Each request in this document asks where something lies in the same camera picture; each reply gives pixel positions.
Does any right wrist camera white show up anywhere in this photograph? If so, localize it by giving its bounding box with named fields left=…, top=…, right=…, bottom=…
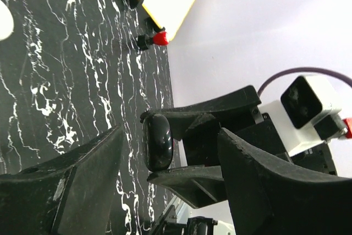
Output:
left=259, top=75, right=349, bottom=157

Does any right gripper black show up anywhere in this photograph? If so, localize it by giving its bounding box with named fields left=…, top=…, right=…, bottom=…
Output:
left=147, top=85, right=337, bottom=209

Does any white earbud charging case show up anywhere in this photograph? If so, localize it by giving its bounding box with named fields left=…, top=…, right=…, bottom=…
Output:
left=0, top=1, right=14, bottom=41

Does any red emergency stop button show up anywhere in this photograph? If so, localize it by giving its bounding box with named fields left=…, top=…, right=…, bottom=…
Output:
left=137, top=31, right=169, bottom=51

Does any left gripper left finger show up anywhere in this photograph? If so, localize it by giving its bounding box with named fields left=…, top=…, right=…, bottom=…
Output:
left=1, top=126, right=124, bottom=234

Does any black earbud charging case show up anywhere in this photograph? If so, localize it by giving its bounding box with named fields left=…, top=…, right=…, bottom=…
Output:
left=141, top=112, right=174, bottom=172

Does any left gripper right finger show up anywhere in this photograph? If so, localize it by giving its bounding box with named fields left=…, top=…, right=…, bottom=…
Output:
left=217, top=128, right=351, bottom=234

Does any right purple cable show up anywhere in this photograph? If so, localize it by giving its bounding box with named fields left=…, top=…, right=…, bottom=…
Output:
left=257, top=67, right=352, bottom=95

